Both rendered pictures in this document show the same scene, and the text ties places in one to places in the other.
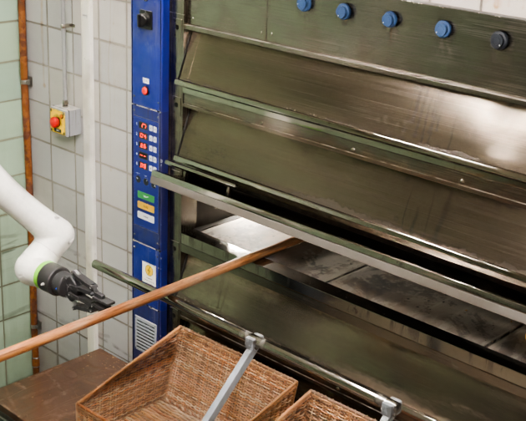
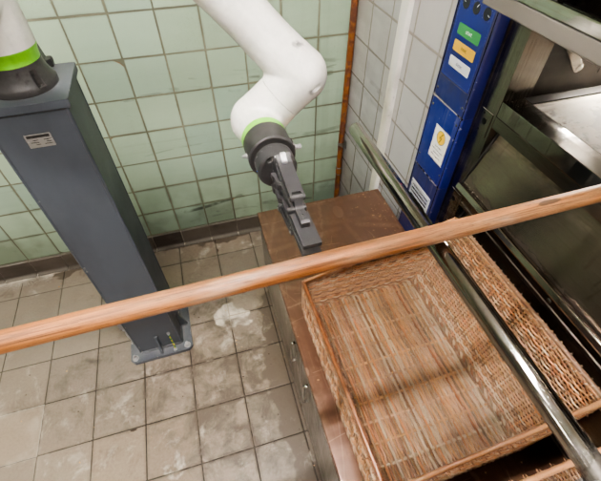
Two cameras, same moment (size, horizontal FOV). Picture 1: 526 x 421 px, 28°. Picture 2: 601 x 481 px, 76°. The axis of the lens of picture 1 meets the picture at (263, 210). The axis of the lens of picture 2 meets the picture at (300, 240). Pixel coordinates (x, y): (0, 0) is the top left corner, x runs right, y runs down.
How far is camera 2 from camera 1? 257 cm
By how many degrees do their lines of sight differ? 38
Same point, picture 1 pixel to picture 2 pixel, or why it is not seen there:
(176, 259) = (481, 135)
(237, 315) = (543, 252)
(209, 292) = (511, 199)
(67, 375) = (334, 213)
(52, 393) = not seen: hidden behind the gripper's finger
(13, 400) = (275, 228)
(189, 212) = (528, 71)
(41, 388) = not seen: hidden behind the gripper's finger
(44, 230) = (271, 65)
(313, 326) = not seen: outside the picture
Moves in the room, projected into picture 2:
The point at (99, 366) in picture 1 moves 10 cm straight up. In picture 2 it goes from (367, 211) to (371, 191)
